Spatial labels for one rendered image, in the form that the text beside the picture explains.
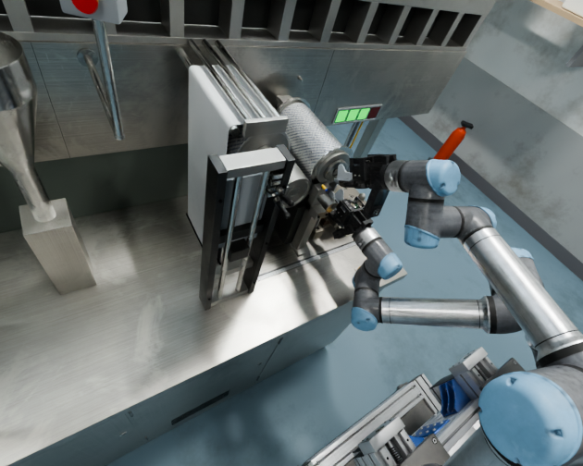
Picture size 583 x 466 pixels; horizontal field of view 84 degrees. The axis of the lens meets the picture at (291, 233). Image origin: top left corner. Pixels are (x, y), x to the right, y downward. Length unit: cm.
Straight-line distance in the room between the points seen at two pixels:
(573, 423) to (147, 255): 104
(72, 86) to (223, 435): 153
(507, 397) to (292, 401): 142
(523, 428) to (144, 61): 103
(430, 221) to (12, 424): 100
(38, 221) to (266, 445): 141
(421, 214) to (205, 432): 146
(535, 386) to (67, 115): 108
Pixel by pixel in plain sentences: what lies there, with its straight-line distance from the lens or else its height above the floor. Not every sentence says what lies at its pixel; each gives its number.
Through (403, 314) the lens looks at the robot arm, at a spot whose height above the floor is 109.
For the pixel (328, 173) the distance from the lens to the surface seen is 96.
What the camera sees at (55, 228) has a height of 117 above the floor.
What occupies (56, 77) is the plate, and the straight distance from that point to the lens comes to 96.
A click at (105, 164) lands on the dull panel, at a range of 112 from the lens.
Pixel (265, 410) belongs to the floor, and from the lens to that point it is 188.
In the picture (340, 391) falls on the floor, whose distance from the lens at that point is 202.
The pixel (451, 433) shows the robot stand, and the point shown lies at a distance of 138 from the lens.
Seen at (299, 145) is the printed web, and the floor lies 126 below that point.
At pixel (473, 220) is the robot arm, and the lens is 83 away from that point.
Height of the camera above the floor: 182
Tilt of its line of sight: 49 degrees down
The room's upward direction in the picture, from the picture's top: 22 degrees clockwise
